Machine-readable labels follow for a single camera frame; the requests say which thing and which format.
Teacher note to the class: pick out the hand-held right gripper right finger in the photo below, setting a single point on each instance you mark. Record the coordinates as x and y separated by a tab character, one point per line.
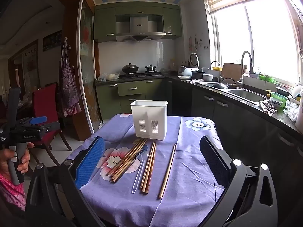
215	163

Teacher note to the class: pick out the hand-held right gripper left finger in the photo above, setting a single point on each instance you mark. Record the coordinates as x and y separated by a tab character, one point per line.
90	163

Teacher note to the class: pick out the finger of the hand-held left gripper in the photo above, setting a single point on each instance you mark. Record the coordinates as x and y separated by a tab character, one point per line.
49	127
38	120

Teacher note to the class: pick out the wooden chopstick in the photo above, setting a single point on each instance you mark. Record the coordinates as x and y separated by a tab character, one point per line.
123	157
151	167
167	171
147	165
130	161
126	158

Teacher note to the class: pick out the white plastic utensil holder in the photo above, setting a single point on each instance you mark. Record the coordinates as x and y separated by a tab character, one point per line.
149	113

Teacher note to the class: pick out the person's left forearm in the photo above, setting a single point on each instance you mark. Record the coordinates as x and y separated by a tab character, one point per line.
9	194

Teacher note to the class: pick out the person's left hand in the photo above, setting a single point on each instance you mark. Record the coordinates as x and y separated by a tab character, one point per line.
3	160

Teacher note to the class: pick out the red wooden chair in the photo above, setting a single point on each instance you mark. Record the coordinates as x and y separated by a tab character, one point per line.
45	104

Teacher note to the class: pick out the purple floral tablecloth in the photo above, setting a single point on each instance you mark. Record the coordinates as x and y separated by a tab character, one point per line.
189	146

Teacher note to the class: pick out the checked apron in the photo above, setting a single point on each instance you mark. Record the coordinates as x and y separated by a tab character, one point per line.
68	82

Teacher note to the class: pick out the dark base cabinets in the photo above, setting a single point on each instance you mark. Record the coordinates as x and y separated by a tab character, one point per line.
236	115

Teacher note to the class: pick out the green base cabinet with drawers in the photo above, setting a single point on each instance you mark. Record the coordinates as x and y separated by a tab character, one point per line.
106	99

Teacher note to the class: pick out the steel double sink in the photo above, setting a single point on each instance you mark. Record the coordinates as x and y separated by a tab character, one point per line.
246	95

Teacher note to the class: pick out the patterned dish rag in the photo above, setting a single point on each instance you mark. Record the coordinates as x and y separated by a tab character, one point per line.
267	107

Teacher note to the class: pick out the black pan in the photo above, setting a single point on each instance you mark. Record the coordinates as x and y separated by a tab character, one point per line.
220	85

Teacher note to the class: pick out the white bags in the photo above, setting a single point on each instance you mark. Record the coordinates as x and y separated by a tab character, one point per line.
110	76

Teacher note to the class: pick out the sliding glass door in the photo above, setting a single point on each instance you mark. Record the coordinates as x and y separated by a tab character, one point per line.
86	52

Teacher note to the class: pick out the blue patterned bowl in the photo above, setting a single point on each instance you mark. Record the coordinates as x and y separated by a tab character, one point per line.
276	103

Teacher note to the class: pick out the white bowl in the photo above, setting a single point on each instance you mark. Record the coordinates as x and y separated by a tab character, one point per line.
207	77

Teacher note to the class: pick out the yellow pump dispenser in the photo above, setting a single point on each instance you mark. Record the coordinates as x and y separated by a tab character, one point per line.
268	94

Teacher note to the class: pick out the black inner pot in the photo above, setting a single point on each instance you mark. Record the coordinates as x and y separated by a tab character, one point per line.
197	75

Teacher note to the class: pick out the small steel faucet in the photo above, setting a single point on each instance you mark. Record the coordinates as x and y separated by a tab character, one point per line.
219	73

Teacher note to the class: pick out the white plate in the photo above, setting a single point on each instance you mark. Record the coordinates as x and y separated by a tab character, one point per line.
184	77

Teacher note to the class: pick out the clear plastic bag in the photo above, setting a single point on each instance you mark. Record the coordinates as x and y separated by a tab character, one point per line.
291	112

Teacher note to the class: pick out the wooden cutting board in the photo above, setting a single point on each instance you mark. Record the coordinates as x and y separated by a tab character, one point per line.
230	72

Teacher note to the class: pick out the green plastic basin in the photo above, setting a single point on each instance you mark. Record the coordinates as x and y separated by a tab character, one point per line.
283	97

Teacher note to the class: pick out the white rice cooker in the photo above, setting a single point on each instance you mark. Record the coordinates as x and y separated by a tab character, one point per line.
184	71

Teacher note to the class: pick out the white plastic bottle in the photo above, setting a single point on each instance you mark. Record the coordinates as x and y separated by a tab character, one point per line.
299	113

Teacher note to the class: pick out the small green bowl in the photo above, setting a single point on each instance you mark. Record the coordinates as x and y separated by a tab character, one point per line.
266	78

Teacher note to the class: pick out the black wok with lid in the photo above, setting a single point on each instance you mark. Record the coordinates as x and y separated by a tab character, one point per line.
130	69

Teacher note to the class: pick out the gas stove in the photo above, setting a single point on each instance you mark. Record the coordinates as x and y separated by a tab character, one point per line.
142	76

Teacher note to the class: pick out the tall steel faucet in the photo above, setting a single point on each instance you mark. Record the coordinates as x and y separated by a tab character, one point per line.
242	61

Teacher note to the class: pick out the small black pot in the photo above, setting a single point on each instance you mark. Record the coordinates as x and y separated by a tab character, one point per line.
150	68

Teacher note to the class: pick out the window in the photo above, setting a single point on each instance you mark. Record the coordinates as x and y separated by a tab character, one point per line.
265	40

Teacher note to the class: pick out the steel range hood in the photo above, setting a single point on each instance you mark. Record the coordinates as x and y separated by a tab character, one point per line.
139	28

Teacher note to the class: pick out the dark wall picture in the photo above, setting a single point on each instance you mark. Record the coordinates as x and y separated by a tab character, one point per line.
52	41

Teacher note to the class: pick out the green wall cabinets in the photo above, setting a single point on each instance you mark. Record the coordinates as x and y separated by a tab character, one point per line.
104	23

